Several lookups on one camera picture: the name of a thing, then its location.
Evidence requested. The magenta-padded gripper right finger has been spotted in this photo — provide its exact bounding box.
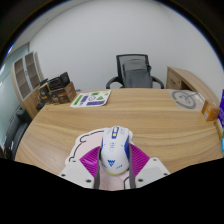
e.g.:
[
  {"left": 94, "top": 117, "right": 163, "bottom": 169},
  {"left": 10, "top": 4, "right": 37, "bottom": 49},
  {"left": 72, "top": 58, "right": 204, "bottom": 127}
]
[{"left": 127, "top": 143, "right": 171, "bottom": 190}]

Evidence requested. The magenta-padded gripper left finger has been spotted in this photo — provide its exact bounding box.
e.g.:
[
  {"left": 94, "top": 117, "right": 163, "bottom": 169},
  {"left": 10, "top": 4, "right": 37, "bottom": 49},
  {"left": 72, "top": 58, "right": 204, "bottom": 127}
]
[{"left": 58, "top": 145, "right": 103, "bottom": 190}]

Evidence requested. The white and blue computer mouse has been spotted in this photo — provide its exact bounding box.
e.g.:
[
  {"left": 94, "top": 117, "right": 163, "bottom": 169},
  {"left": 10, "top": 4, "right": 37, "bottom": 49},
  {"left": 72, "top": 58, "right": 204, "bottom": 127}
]
[{"left": 99, "top": 125, "right": 131, "bottom": 176}]

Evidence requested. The pink pig-shaped mouse pad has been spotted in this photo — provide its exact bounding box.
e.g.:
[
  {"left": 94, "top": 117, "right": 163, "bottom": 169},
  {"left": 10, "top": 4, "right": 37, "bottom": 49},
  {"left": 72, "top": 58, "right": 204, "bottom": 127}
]
[{"left": 64, "top": 126, "right": 135, "bottom": 192}]

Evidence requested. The black padded chair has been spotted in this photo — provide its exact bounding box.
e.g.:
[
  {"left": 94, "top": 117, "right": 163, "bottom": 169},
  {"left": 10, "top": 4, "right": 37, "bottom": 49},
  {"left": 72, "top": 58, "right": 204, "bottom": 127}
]
[{"left": 3, "top": 106, "right": 33, "bottom": 161}]

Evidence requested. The white sheet with green-purple prints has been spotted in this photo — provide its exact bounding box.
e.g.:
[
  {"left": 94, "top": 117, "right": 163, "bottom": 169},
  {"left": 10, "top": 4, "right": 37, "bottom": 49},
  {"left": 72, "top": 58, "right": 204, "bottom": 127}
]
[{"left": 69, "top": 89, "right": 112, "bottom": 109}]

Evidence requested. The dark brown cardboard box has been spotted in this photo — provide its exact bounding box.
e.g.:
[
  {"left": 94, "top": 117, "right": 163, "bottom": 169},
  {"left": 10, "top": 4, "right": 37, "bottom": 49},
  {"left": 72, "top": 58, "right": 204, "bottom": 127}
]
[{"left": 46, "top": 81, "right": 78, "bottom": 105}]

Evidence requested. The orange-brown wooden box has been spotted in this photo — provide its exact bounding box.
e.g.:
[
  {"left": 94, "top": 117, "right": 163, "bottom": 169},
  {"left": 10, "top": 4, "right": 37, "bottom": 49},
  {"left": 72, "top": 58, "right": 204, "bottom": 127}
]
[{"left": 200, "top": 99, "right": 222, "bottom": 122}]

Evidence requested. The black box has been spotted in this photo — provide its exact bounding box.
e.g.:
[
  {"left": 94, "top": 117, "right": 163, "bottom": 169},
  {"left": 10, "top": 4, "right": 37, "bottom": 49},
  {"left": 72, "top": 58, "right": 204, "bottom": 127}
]
[{"left": 48, "top": 71, "right": 71, "bottom": 91}]

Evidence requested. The purple stand-up pouch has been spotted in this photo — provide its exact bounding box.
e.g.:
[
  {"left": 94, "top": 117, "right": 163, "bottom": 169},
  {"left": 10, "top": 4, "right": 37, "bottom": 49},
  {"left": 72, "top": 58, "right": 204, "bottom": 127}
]
[{"left": 217, "top": 88, "right": 224, "bottom": 129}]

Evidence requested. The black mesh office chair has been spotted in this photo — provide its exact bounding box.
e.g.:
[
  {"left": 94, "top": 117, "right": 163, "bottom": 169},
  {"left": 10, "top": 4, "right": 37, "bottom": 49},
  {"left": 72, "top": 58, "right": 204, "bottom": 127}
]
[{"left": 105, "top": 53, "right": 165, "bottom": 90}]

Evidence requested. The wooden side desk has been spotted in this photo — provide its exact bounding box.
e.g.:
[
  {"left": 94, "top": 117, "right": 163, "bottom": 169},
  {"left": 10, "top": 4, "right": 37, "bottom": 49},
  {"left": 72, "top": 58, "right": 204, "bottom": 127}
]
[{"left": 165, "top": 66, "right": 223, "bottom": 101}]

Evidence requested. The wooden shelf unit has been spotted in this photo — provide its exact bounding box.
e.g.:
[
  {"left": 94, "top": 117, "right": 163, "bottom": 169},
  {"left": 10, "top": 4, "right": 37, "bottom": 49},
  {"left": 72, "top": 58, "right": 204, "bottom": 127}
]
[{"left": 10, "top": 50, "right": 44, "bottom": 119}]

